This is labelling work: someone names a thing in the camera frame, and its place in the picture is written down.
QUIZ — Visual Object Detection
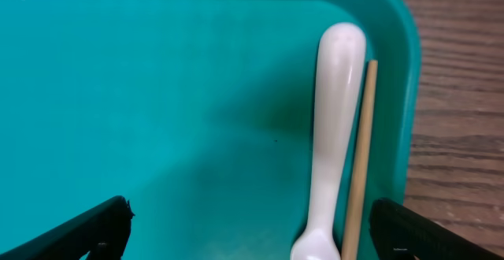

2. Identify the teal serving tray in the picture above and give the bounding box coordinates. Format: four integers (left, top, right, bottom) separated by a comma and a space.
1, 0, 421, 259

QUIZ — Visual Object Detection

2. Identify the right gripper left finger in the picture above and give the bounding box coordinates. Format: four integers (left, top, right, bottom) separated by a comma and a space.
1, 195, 134, 260

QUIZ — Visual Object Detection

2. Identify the wooden chopstick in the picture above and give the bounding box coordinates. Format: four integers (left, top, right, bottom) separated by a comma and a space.
341, 60, 378, 260

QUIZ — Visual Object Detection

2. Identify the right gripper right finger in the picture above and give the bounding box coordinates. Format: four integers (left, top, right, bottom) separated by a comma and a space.
369, 199, 503, 260

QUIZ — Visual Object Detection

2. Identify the white plastic fork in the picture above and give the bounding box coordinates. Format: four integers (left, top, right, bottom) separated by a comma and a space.
290, 23, 366, 259

